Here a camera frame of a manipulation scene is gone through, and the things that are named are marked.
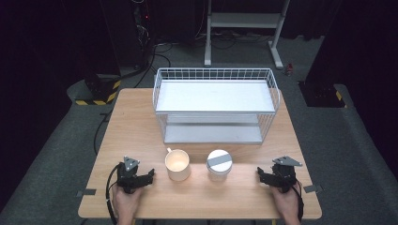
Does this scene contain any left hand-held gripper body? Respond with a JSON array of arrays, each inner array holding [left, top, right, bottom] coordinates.
[[116, 156, 145, 195]]

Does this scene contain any black base with yellow stripes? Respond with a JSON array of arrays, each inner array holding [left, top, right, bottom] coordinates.
[[74, 73, 122, 106], [298, 80, 347, 109]]

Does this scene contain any dark equipment rack with wires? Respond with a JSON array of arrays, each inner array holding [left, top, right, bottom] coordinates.
[[130, 0, 158, 70]]

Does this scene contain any bundle of black cables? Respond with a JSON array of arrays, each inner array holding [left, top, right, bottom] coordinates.
[[194, 29, 274, 51]]

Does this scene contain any glass jar with white lid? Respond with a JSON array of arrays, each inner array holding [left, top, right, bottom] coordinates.
[[206, 149, 234, 182]]

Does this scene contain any grey tape piece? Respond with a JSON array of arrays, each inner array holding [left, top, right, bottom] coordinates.
[[303, 185, 324, 194], [76, 188, 98, 198]]

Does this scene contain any person's left hand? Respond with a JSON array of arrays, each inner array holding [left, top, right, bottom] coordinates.
[[113, 185, 144, 225]]

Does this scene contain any white wire rack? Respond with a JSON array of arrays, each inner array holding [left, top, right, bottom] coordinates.
[[152, 67, 281, 145]]

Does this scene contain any white metal stand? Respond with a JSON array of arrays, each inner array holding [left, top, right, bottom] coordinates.
[[204, 0, 290, 69]]

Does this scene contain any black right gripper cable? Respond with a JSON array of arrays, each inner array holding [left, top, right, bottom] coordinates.
[[292, 181, 305, 223]]

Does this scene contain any black floor cable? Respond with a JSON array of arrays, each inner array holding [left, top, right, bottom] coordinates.
[[93, 111, 114, 156], [120, 43, 173, 89]]

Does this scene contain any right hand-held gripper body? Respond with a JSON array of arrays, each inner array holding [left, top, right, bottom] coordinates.
[[271, 156, 303, 192]]

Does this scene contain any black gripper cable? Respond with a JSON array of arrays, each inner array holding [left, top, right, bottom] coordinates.
[[292, 181, 305, 223], [105, 163, 121, 225]]

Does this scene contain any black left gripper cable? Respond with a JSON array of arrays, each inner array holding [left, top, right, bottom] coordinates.
[[105, 163, 121, 225]]

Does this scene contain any person's right hand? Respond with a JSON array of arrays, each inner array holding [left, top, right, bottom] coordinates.
[[270, 184, 301, 225]]

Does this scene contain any white mug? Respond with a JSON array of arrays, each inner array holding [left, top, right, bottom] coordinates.
[[164, 147, 191, 182]]

